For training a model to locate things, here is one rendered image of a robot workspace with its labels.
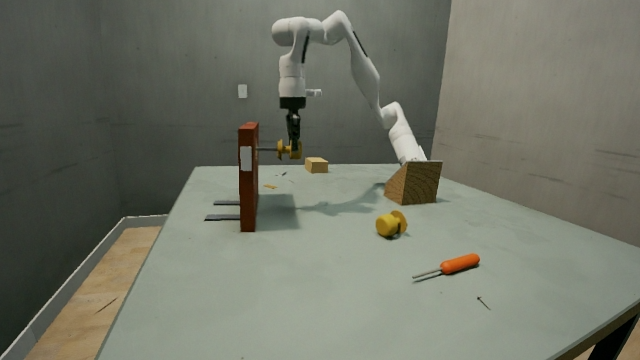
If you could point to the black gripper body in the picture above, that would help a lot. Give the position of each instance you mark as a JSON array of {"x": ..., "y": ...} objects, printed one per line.
[{"x": 293, "y": 104}]

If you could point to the orange-handled screwdriver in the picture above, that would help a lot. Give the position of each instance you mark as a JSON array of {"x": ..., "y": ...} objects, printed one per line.
[{"x": 453, "y": 265}]

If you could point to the yellow door knob with grey spindle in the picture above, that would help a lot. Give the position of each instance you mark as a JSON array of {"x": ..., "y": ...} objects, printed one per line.
[{"x": 284, "y": 149}]

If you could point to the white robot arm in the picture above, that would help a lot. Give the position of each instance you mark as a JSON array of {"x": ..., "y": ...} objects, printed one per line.
[{"x": 299, "y": 33}]

